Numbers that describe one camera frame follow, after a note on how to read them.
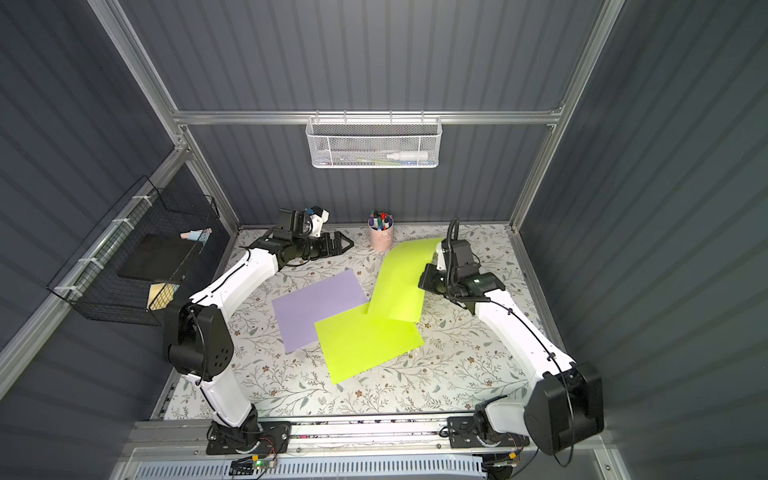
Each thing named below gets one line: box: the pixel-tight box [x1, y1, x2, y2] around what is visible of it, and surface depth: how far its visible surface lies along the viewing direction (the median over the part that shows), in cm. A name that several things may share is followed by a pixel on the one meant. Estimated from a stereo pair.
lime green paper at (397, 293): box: [367, 238, 444, 323], surface depth 92 cm
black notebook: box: [117, 234, 200, 282], surface depth 76 cm
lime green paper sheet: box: [314, 303, 425, 385], surface depth 92 cm
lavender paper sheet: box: [272, 269, 369, 354], surface depth 103 cm
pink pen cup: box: [368, 214, 394, 252], surface depth 107 cm
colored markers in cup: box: [369, 210, 393, 231], surface depth 107 cm
